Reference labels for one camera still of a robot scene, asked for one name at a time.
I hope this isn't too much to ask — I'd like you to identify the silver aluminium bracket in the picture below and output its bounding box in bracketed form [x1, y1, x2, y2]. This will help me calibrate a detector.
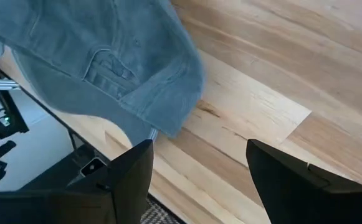
[0, 79, 20, 91]

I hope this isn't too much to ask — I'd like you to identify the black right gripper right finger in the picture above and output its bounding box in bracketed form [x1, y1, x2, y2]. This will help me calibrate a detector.
[245, 139, 362, 224]

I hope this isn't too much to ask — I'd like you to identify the grey baseball cap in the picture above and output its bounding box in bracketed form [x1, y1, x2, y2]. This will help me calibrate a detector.
[0, 0, 205, 147]

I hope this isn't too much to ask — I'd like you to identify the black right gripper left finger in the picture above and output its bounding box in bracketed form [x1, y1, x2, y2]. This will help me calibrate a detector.
[67, 139, 155, 224]

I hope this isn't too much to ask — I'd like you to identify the grey woven mat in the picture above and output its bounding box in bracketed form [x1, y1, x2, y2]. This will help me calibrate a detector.
[140, 198, 182, 224]

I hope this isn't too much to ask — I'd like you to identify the black computer case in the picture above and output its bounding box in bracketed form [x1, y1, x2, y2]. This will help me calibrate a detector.
[20, 144, 113, 191]

